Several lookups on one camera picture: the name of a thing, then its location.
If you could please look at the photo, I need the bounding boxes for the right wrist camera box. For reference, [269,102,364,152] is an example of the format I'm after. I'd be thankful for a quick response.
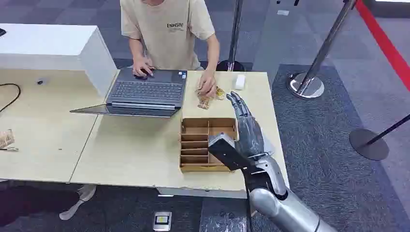
[207,132,257,172]

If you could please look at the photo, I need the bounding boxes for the person's white shoe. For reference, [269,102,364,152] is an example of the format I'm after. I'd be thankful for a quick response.
[59,185,97,221]

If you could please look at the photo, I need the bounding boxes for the person's left hand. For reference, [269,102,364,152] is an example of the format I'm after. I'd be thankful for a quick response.
[196,70,219,99]

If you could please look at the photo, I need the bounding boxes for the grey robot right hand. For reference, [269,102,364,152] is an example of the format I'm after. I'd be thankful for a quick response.
[226,91,267,158]

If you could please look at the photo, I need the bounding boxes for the wooden card box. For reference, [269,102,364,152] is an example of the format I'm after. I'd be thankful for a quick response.
[179,117,239,174]

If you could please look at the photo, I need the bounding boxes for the chrome stanchion with chrome base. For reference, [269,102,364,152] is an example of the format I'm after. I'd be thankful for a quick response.
[287,0,357,99]

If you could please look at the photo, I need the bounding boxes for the white cabinet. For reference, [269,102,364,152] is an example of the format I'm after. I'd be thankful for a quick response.
[0,23,118,98]

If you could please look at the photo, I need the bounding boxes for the red barrier belt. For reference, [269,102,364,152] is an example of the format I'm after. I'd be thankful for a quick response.
[354,0,410,92]

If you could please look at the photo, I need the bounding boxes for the metal floor socket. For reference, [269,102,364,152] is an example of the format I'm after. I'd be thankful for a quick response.
[152,211,173,232]

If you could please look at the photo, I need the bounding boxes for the person's right hand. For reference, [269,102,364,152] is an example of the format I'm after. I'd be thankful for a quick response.
[132,57,155,78]

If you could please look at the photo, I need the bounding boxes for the stanchion with black domed base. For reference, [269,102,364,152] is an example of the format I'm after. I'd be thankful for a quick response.
[216,0,246,73]

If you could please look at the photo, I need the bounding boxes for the brown card stack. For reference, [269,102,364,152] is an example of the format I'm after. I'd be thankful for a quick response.
[0,129,19,152]

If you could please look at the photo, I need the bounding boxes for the grey open laptop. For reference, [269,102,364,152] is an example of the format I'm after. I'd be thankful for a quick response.
[70,67,188,118]

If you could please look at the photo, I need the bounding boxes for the person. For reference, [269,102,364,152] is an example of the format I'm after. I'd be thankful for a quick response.
[119,0,221,99]

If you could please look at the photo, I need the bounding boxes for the stanchion with dark flat base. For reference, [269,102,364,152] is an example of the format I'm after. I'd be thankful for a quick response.
[349,114,410,161]

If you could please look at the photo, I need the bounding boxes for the small white block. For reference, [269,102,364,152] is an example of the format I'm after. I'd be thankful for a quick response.
[234,74,246,90]

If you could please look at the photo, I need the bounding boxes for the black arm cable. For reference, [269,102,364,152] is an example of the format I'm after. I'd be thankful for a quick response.
[244,179,254,232]

